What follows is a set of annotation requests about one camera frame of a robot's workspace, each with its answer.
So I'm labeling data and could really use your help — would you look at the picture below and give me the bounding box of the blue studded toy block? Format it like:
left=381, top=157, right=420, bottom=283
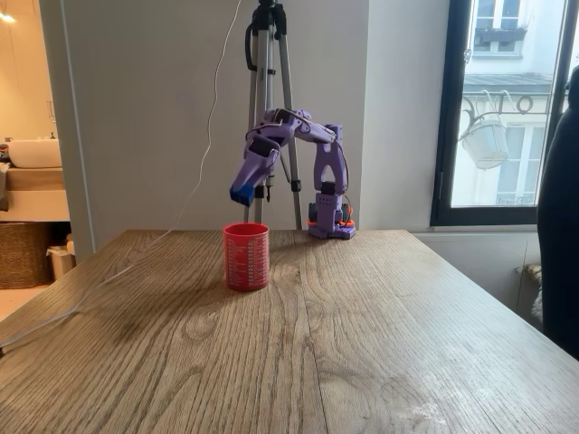
left=228, top=182, right=255, bottom=207

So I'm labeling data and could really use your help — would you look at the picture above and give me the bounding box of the red cup white print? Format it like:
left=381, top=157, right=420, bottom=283
left=222, top=222, right=271, bottom=292

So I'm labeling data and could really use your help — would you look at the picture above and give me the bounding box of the white waste bin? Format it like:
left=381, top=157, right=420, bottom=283
left=46, top=234, right=78, bottom=282

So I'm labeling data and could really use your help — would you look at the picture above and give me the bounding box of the white sink basin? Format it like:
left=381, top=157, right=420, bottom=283
left=8, top=138, right=63, bottom=170

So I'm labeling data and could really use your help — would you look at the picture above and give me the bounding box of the white hanging planter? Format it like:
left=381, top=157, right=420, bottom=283
left=456, top=115, right=510, bottom=171

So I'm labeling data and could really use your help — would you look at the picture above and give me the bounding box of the wooden vanity counter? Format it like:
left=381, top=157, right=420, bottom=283
left=0, top=167, right=71, bottom=223

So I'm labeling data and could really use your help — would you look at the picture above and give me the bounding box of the wicker basket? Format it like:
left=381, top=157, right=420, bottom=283
left=0, top=222, right=56, bottom=291

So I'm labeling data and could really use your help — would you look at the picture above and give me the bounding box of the beige fluffy cushion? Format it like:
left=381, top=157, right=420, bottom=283
left=515, top=263, right=545, bottom=335

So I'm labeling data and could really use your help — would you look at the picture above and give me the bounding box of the person in dark clothing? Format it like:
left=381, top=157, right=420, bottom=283
left=536, top=65, right=579, bottom=362

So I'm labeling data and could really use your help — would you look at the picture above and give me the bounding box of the white cable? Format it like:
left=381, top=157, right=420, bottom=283
left=0, top=0, right=243, bottom=354

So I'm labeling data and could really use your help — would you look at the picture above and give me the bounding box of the grey black camera tripod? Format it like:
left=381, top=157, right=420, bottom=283
left=241, top=0, right=304, bottom=231

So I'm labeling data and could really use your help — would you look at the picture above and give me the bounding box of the black window frame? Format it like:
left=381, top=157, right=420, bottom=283
left=429, top=0, right=579, bottom=228

